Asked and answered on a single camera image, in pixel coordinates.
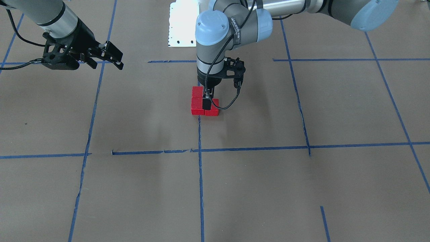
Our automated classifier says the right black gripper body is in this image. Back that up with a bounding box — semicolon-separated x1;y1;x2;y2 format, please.
62;20;101;64

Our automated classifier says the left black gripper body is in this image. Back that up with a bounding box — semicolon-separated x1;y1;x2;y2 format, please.
197;69;225;89

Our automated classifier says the red block one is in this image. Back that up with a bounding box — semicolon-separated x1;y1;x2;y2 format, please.
191;97;205;116
205;98;219;116

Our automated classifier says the red block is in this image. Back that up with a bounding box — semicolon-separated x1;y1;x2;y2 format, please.
191;86;204;98

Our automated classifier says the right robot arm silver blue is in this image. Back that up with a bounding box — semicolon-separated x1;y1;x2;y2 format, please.
1;0;124;70

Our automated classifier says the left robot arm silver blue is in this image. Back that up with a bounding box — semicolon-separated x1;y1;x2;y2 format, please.
191;0;398;116

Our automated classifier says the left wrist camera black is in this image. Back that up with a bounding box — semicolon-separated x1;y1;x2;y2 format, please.
222;57;246;90

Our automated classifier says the white camera pillar with base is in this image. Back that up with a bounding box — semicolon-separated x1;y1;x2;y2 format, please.
168;0;200;47

